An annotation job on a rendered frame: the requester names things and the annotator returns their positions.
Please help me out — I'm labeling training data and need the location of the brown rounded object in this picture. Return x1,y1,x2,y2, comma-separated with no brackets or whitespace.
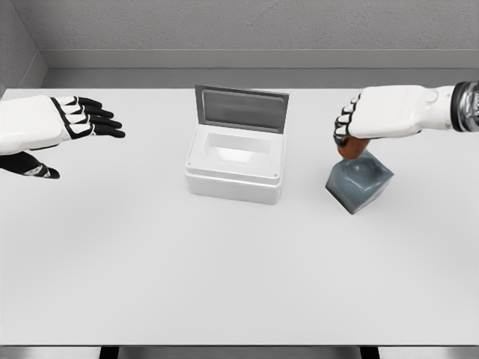
337,135,371,161

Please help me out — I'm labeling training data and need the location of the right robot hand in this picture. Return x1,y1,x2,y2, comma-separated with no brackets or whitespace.
333,85,430,148

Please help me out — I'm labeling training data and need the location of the grey square holder block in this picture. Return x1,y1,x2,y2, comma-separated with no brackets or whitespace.
324,149,395,216

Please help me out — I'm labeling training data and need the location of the white box with hinged lid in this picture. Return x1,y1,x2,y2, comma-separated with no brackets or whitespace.
183,84,290,206

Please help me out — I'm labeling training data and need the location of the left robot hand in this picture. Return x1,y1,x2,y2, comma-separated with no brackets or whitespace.
0,94,126,180

